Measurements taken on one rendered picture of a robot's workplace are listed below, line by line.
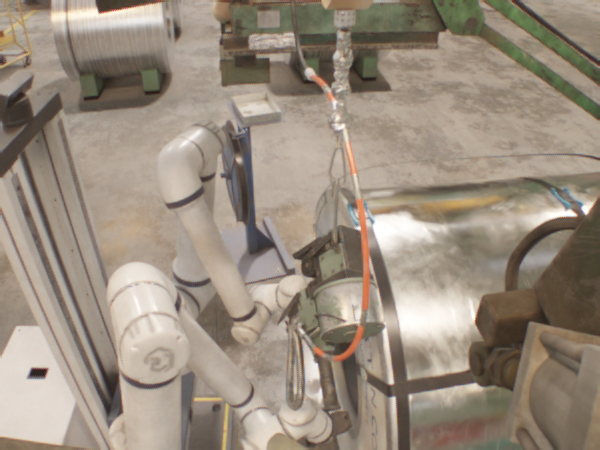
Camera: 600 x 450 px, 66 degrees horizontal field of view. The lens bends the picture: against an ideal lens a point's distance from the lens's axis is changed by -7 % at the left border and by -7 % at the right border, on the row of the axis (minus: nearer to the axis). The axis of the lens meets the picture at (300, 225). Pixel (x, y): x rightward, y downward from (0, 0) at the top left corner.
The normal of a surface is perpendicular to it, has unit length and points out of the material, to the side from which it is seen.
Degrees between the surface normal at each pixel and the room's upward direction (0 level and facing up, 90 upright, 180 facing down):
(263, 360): 0
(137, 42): 94
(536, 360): 49
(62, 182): 90
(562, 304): 89
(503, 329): 90
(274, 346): 0
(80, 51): 101
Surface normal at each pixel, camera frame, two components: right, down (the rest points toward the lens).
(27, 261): 0.04, 0.59
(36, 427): 0.00, -0.81
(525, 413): -0.25, -0.11
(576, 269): -0.99, 0.08
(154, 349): 0.43, 0.47
